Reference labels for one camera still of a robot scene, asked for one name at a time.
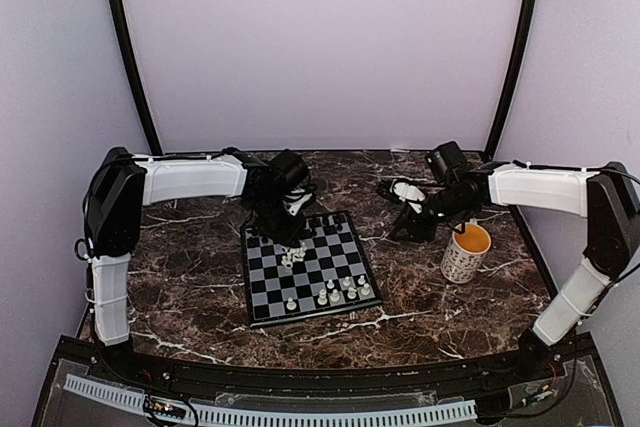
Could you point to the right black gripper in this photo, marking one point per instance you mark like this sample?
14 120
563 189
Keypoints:
420 232

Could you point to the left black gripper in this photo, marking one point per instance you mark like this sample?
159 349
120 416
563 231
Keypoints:
287 237

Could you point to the black grey chessboard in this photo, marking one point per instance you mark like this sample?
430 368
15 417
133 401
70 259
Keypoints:
334 251

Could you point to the white chess pawn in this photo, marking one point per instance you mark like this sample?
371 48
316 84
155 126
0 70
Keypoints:
289 304

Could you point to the white chess queen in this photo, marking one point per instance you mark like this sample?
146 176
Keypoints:
335 296

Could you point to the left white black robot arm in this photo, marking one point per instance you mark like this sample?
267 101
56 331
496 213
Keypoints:
274 191

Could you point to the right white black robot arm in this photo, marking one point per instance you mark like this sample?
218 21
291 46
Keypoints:
592 209

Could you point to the white chess piece pile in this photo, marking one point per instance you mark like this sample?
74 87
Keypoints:
292 255

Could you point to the white patterned mug yellow inside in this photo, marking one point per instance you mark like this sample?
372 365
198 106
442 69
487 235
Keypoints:
465 253

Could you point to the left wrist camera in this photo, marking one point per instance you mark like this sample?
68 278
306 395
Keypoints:
299 198

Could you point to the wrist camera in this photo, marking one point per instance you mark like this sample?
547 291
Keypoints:
299 198
400 190

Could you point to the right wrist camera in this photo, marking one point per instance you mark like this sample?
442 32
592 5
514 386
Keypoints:
400 190

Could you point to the black front rail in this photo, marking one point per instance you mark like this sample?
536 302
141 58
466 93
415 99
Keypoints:
483 376

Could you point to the white slotted cable duct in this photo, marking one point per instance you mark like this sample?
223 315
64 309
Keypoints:
164 412

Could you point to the right black frame post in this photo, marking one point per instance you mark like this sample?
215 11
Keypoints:
512 74

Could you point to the black frame post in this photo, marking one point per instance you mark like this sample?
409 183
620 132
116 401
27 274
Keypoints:
512 74
129 60

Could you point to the left black frame post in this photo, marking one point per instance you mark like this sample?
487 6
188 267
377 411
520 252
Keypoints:
129 60

